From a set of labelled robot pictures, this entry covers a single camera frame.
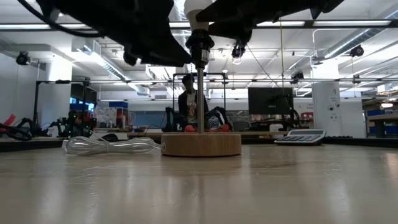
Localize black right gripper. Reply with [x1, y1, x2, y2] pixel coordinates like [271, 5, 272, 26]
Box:
[195, 0, 315, 59]

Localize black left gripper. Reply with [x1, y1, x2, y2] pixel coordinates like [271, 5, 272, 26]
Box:
[123, 0, 192, 67]

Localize white globe lightbulb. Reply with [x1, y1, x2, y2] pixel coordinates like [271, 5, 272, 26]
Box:
[183, 0, 215, 32]

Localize round wooden lamp base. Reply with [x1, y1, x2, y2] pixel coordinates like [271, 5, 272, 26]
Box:
[160, 29, 243, 157]

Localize person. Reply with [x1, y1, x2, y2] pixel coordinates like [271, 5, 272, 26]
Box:
[177, 73, 210, 132]

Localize black computer monitor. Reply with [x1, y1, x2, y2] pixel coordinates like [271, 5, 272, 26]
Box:
[248, 87, 294, 115]

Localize grey desk calculator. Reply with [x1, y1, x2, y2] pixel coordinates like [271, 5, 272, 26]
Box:
[274, 129, 327, 146]

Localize red plastic piece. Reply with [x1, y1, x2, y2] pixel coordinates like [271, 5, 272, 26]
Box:
[0, 114, 15, 134]

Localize black metal rig frame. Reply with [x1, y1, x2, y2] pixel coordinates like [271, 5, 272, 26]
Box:
[172, 72, 226, 131]
[33, 79, 91, 138]

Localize clear lamp power cord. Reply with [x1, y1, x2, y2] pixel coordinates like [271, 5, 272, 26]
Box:
[63, 136, 166, 156]

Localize black ceiling camera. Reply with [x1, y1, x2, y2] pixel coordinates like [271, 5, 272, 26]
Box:
[16, 51, 31, 66]
[350, 45, 364, 58]

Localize black aluminium table frame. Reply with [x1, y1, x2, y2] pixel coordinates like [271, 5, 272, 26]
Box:
[0, 136, 398, 153]

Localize black coiled cables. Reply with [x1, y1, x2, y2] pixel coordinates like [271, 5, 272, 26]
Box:
[0, 123, 32, 142]

